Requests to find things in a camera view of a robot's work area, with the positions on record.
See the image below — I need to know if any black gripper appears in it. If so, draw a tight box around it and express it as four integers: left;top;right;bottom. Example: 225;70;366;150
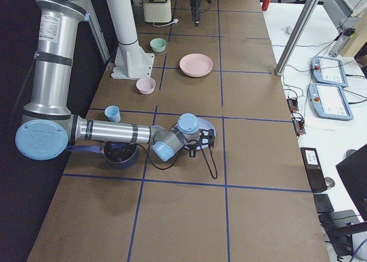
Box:
186;128;216;158
190;0;201;26

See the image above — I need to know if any light blue plate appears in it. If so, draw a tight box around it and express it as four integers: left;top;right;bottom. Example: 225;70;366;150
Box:
171;113;216;150

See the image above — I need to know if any pink plate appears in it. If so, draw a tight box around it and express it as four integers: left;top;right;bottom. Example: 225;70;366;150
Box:
179;53;213;77

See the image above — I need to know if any cream toaster with bread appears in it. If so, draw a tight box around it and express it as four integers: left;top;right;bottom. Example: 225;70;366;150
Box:
143;0;172;23

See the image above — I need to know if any green bowl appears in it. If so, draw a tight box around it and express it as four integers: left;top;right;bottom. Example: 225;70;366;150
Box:
150;38;167;53

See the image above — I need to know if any pink bowl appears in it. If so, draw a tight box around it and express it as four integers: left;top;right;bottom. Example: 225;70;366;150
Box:
136;77;156;95

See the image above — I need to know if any dark blue pot with lid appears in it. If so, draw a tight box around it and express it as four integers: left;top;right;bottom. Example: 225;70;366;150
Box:
65;142;139;169

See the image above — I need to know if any light blue cup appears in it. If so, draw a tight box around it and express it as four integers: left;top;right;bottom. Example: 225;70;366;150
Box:
104;105;121;123

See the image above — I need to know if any black power adapter box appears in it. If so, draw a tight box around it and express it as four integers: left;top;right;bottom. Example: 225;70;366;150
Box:
300;147;327;193

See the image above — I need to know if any lower teach pendant tablet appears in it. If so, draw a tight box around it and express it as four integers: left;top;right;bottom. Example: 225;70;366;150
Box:
308;83;354;121

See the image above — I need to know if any teach pendant tablet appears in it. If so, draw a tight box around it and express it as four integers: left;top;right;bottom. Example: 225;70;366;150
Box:
311;56;348;88
308;83;354;121

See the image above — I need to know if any upper teach pendant tablet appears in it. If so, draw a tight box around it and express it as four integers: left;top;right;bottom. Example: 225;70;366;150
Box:
311;56;348;88

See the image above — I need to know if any white toaster power cable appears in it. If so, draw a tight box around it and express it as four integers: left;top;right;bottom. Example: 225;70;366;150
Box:
153;18;180;27

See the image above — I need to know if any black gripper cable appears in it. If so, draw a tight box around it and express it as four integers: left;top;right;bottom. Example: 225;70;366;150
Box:
147;146;218;179

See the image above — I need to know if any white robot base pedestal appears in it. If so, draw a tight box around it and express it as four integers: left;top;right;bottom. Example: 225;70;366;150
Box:
106;0;155;80

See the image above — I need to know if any aluminium frame post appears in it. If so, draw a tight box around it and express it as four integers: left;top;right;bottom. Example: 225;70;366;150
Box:
274;0;319;76

